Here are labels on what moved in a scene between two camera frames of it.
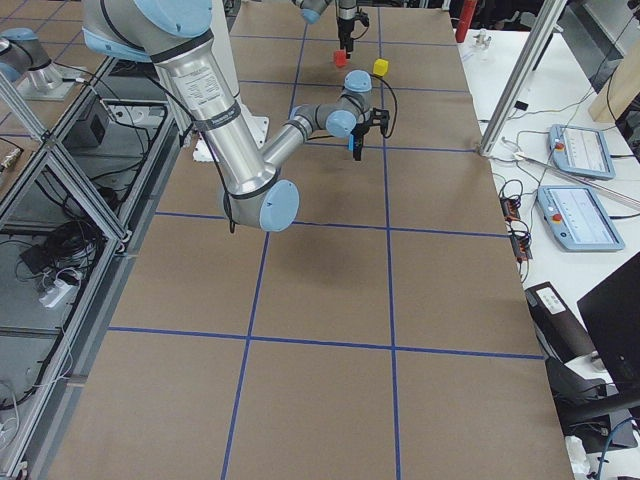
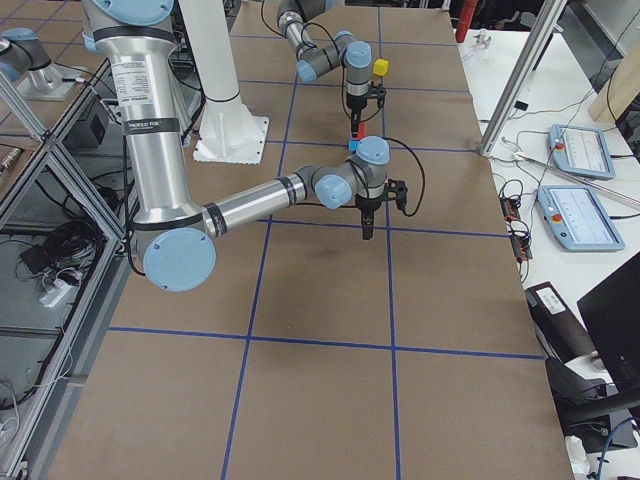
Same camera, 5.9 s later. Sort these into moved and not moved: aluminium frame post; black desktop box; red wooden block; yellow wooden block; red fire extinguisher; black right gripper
Moved: black right gripper; red wooden block
Not moved: aluminium frame post; black desktop box; yellow wooden block; red fire extinguisher
